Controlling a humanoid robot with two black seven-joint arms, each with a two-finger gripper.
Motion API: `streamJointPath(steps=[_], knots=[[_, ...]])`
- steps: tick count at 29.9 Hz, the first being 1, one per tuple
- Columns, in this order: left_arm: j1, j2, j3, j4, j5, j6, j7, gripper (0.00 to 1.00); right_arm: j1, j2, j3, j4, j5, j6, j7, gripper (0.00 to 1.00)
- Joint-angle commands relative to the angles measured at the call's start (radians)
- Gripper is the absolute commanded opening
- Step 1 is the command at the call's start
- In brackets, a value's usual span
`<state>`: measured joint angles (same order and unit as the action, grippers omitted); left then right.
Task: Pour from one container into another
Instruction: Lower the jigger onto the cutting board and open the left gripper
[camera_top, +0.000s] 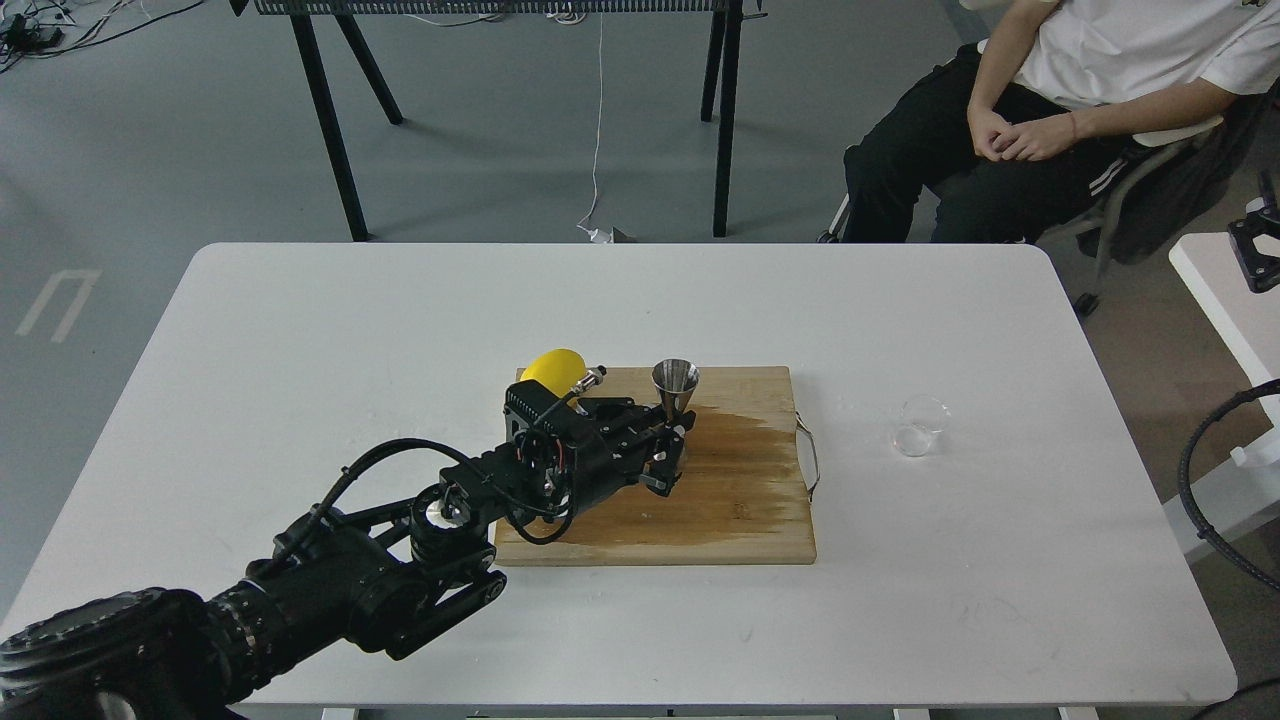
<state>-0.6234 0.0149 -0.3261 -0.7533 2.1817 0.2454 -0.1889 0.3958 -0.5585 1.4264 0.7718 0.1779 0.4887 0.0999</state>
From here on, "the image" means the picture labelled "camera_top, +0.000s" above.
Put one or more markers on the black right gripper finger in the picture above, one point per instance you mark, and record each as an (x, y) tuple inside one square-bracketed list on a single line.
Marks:
[(1260, 267)]

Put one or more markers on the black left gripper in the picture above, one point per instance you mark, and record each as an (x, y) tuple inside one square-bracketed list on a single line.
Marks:
[(589, 456)]

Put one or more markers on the steel double jigger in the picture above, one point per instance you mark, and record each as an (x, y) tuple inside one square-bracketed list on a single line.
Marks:
[(674, 381)]

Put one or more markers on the clear glass measuring cup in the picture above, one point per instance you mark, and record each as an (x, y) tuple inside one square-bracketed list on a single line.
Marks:
[(920, 424)]

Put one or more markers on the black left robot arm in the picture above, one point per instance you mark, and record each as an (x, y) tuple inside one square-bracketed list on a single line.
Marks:
[(396, 554)]

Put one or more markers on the wooden cutting board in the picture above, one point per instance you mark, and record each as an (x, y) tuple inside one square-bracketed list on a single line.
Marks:
[(742, 499)]

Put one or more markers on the yellow lemon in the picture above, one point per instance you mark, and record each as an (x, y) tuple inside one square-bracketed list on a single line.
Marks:
[(558, 370)]

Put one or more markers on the seated person white shirt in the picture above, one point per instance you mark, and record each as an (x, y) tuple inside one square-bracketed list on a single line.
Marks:
[(1106, 52)]

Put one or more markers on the chair with grey frame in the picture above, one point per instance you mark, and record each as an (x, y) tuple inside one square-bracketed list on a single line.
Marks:
[(1130, 200)]

